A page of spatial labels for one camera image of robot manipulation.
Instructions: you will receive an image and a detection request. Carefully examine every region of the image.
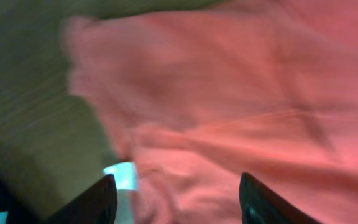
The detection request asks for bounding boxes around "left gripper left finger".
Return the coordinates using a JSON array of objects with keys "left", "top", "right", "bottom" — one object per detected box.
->
[{"left": 43, "top": 174, "right": 117, "bottom": 224}]

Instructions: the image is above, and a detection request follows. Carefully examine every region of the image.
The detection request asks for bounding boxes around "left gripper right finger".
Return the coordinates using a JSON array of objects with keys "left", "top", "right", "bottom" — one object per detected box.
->
[{"left": 239, "top": 172, "right": 319, "bottom": 224}]

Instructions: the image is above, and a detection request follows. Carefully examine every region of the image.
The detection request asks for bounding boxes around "red printed t-shirt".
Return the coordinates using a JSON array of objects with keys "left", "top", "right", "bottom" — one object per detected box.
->
[{"left": 63, "top": 0, "right": 358, "bottom": 223}]

